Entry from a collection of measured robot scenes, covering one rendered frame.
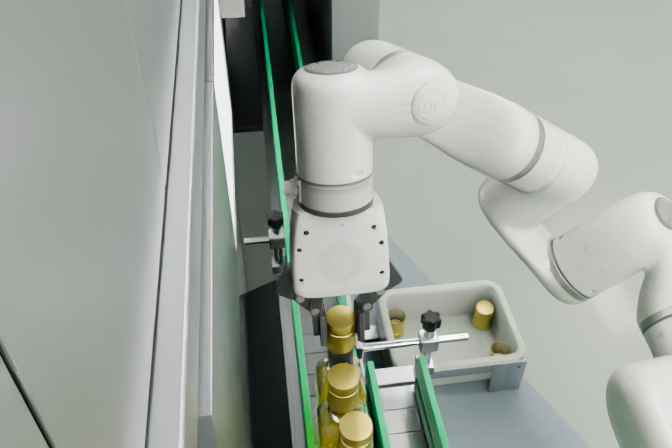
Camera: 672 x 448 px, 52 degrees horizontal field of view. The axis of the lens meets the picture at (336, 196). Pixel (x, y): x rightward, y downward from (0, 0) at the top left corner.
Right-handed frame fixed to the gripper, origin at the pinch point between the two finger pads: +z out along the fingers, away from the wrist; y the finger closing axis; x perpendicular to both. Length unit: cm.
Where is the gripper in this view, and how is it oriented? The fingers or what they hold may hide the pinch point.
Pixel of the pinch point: (340, 322)
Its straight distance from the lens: 77.7
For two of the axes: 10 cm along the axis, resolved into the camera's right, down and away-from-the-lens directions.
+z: 0.3, 9.0, 4.4
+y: 9.9, -0.9, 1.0
